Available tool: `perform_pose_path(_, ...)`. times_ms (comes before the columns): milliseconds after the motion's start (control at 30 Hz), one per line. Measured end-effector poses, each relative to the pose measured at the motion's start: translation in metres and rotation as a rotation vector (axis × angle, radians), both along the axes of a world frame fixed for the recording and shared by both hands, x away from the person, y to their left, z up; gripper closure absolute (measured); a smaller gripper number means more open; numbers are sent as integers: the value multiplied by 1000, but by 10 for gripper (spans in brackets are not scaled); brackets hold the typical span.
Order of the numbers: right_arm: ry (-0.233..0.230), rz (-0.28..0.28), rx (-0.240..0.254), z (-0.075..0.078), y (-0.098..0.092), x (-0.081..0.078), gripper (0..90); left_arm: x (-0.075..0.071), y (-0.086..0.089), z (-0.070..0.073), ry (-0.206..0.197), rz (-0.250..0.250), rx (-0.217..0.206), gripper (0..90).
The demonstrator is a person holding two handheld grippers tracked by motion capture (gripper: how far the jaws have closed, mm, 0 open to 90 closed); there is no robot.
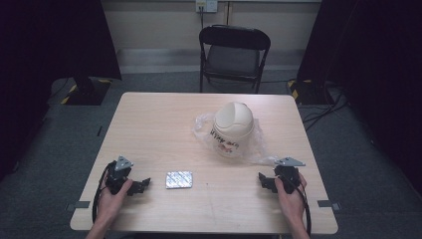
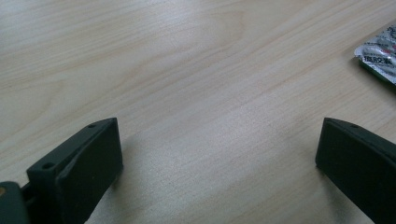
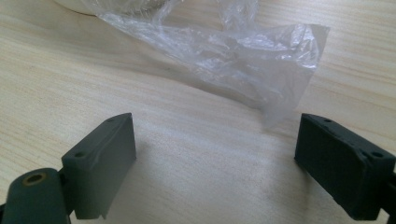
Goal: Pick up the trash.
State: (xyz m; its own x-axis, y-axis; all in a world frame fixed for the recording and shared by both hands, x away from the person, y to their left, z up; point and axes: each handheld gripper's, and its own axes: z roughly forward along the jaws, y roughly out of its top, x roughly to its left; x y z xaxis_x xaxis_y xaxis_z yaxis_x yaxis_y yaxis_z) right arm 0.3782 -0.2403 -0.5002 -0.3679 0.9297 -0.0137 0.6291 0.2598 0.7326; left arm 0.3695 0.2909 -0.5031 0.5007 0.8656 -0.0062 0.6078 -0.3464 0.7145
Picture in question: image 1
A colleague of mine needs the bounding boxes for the clear plastic bag liner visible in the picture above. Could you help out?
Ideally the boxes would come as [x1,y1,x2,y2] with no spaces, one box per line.
[193,112,279,166]

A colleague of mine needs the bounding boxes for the person's right hand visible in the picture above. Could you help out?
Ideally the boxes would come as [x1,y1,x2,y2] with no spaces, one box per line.
[274,172,308,227]

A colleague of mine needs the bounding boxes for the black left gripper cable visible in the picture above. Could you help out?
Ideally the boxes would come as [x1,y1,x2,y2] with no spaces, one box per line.
[92,160,117,224]

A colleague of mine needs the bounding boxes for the silver blister pill pack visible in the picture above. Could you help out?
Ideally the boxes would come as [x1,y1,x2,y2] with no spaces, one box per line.
[165,170,194,190]

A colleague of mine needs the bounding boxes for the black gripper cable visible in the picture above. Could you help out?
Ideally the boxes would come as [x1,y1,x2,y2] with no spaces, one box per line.
[92,160,117,224]
[282,174,313,237]

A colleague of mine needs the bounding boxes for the white wall socket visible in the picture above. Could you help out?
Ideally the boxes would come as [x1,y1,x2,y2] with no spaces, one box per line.
[195,0,219,14]

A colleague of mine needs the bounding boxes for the black stand base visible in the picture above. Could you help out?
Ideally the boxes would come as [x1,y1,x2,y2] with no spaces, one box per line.
[61,75,112,107]
[287,78,334,107]

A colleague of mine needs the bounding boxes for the black floor cables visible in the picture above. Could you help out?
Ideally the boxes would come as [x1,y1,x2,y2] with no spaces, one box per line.
[260,78,349,132]

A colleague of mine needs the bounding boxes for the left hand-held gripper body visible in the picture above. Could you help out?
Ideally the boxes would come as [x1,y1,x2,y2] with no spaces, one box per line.
[105,155,135,196]

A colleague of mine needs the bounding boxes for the black curtain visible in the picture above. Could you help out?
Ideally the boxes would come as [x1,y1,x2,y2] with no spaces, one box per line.
[0,0,122,182]
[296,0,422,195]

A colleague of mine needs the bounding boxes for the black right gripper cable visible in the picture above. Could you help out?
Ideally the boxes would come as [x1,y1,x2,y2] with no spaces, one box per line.
[282,174,313,237]

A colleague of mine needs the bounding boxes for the black folding chair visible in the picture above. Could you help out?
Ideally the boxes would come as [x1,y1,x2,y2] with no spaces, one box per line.
[198,24,272,95]

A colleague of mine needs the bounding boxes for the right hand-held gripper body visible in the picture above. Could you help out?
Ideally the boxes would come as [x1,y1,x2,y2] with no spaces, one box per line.
[274,156,307,195]

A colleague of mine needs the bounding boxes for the person's left hand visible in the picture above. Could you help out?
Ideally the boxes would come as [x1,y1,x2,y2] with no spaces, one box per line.
[96,174,134,228]

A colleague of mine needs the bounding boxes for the cream desktop trash can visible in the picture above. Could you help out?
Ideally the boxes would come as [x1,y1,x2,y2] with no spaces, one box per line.
[209,101,256,159]

